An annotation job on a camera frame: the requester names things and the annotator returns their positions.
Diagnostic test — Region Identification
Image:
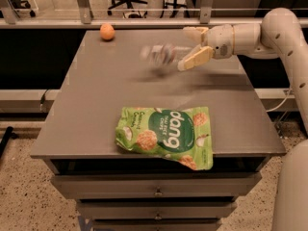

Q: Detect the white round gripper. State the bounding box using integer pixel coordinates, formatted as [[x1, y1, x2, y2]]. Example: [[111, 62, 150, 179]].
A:
[[177, 24, 234, 71]]

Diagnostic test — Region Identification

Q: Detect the clear plastic water bottle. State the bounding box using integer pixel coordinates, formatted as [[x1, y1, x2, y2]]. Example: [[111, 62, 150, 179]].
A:
[[140, 43, 192, 66]]

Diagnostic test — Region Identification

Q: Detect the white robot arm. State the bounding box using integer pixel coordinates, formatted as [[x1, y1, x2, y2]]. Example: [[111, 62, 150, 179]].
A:
[[178, 8, 308, 231]]

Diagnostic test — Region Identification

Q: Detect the orange fruit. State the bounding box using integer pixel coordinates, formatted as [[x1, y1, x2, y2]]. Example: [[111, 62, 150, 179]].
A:
[[100, 23, 115, 40]]

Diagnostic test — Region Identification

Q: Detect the green dang chips bag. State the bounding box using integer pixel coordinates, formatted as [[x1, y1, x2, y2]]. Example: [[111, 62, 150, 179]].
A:
[[115, 107, 213, 170]]

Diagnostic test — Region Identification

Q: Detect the grey drawer cabinet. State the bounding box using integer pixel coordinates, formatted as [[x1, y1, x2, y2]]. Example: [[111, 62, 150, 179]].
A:
[[31, 30, 285, 231]]

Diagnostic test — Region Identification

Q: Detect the black pole on floor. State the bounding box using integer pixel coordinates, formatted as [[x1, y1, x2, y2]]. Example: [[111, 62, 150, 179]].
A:
[[0, 126, 13, 158]]

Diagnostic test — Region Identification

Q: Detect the white cable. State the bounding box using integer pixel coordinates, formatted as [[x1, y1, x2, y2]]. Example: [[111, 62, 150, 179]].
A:
[[265, 86, 294, 114]]

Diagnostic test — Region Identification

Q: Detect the black cable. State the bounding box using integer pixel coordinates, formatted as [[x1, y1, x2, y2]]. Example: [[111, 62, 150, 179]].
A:
[[39, 89, 52, 114]]

